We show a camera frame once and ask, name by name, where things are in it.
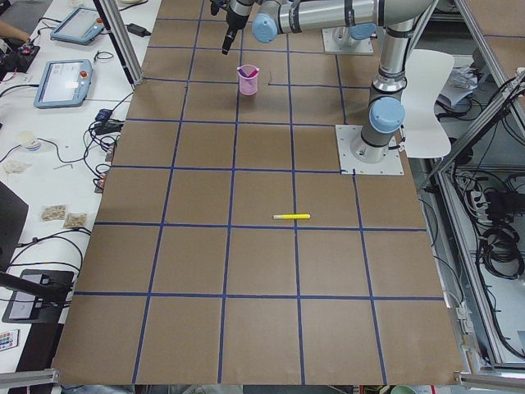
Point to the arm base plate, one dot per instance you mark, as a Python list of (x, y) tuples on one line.
[(340, 41), (358, 158)]

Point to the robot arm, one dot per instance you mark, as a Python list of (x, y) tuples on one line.
[(351, 22)]

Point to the pink mesh cup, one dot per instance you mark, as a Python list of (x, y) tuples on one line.
[(249, 86)]

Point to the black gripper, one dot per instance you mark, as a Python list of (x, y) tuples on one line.
[(235, 19)]

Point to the black power adapter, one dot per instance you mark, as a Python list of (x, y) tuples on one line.
[(137, 30)]

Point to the aluminium frame post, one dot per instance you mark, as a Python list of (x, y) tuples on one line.
[(116, 28)]

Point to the teach pendant tablet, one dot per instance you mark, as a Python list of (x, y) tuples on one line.
[(81, 26), (64, 84)]

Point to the yellow highlighter pen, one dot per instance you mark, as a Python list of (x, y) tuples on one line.
[(291, 216)]

